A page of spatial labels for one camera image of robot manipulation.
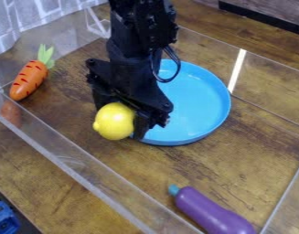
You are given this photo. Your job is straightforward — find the orange toy carrot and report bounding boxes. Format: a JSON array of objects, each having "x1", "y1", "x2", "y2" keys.
[{"x1": 9, "y1": 44, "x2": 55, "y2": 101}]

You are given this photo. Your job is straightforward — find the blue round tray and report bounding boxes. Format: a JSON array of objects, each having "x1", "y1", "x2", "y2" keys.
[{"x1": 142, "y1": 61, "x2": 231, "y2": 146}]

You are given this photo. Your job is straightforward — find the yellow toy lemon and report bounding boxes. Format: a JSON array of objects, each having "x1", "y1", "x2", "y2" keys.
[{"x1": 92, "y1": 102, "x2": 135, "y2": 140}]

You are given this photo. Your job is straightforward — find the clear acrylic enclosure wall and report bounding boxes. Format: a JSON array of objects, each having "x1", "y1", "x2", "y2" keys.
[{"x1": 0, "y1": 0, "x2": 299, "y2": 234}]

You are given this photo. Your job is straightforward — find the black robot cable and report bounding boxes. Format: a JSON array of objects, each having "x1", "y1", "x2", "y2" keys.
[{"x1": 150, "y1": 45, "x2": 182, "y2": 84}]

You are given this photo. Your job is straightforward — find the purple toy eggplant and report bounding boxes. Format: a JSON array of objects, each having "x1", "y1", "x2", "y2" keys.
[{"x1": 168, "y1": 185, "x2": 257, "y2": 234}]

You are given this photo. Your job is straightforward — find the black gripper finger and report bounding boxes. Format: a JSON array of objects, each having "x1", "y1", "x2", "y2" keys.
[
  {"x1": 92, "y1": 86, "x2": 118, "y2": 110},
  {"x1": 134, "y1": 111, "x2": 155, "y2": 140}
]

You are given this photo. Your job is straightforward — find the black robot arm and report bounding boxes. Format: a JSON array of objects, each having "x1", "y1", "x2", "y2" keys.
[{"x1": 86, "y1": 0, "x2": 181, "y2": 140}]

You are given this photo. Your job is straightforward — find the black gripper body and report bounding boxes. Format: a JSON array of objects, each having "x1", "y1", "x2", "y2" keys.
[{"x1": 84, "y1": 40, "x2": 175, "y2": 129}]

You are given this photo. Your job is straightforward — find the blue object at corner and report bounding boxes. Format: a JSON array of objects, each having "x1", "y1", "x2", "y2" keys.
[{"x1": 0, "y1": 201, "x2": 22, "y2": 234}]

